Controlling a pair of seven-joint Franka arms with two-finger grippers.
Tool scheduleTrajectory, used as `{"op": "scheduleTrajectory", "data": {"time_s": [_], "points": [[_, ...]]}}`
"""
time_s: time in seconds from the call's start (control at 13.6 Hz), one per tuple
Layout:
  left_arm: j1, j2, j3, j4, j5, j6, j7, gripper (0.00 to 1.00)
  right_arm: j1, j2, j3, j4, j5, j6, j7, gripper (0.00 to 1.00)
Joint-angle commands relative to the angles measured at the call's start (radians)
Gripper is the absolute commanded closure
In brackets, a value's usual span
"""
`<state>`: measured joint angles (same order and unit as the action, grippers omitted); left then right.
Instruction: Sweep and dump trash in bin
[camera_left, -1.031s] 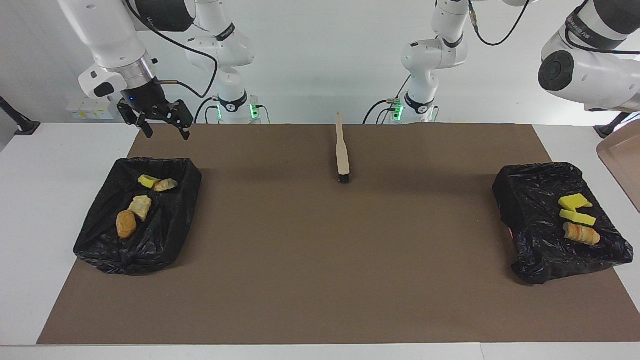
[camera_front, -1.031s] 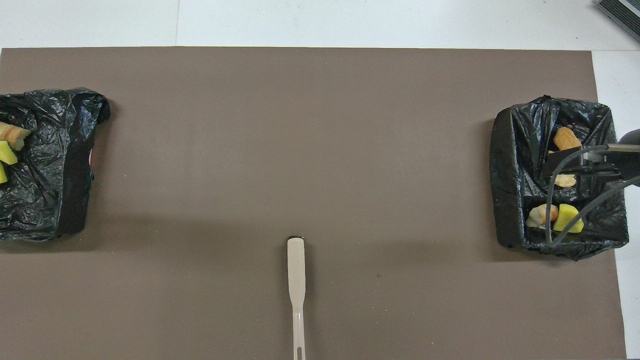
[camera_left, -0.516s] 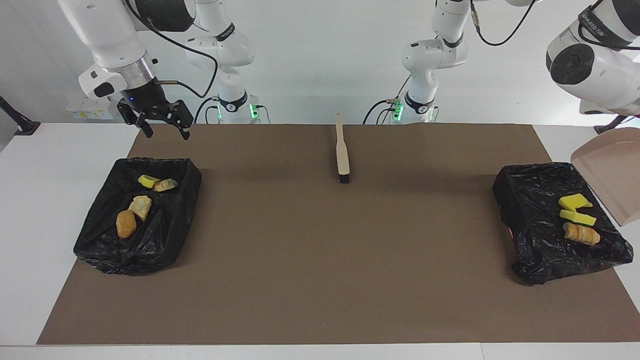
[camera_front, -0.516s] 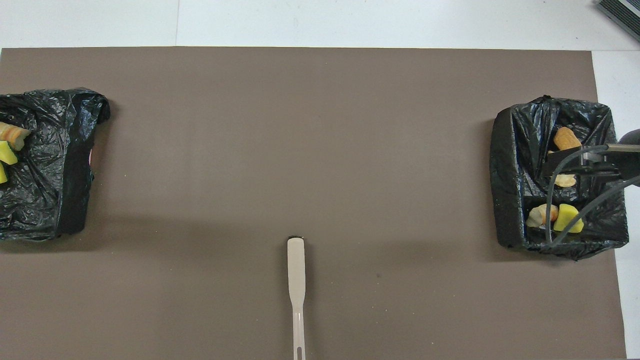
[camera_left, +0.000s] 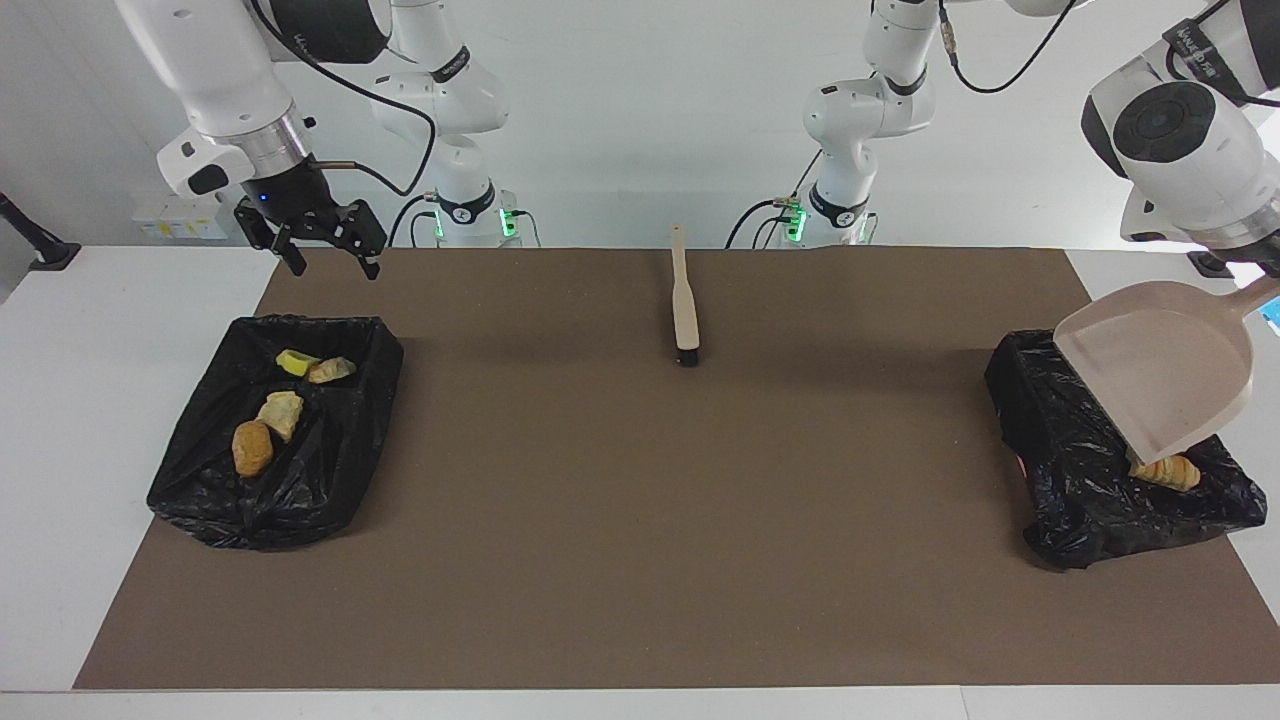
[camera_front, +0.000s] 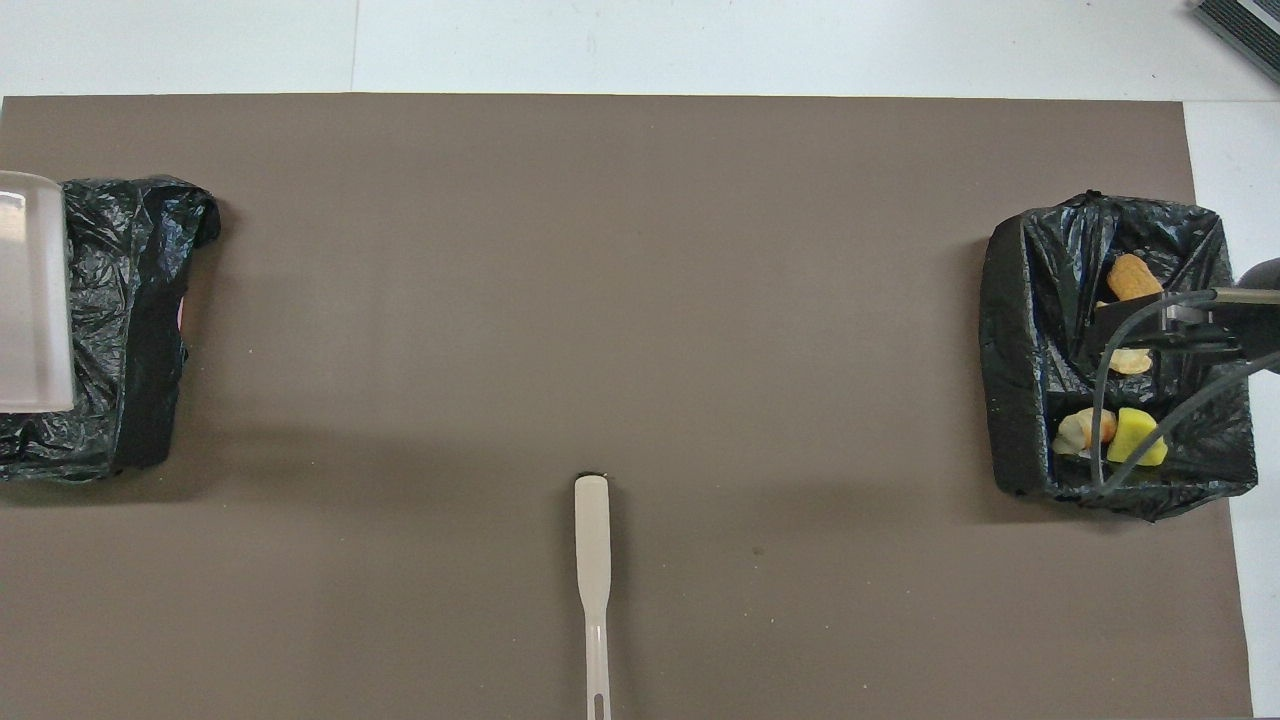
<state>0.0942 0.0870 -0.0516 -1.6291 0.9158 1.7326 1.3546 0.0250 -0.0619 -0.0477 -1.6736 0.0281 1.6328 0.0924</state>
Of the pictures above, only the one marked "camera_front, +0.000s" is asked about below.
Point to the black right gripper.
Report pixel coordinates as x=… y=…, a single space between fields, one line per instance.
x=1262 y=330

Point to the pale bread chunk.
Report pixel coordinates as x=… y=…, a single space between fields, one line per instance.
x=1130 y=361

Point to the brown fried nugget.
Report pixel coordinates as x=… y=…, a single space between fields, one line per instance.
x=1132 y=278

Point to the yellow sponge piece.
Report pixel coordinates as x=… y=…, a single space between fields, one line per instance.
x=1135 y=440

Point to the pale toy dumpling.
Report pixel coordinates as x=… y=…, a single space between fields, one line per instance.
x=1078 y=430

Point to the beige hand brush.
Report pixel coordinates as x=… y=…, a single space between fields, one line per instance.
x=592 y=540

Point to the beige plastic dustpan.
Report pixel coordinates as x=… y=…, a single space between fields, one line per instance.
x=35 y=300

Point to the black bag lined bin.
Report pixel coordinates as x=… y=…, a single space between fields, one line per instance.
x=1030 y=350
x=130 y=300

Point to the dark grey ribbed device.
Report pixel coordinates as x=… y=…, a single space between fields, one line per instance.
x=1245 y=30

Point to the brown table mat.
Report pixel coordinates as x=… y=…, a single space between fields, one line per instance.
x=600 y=300

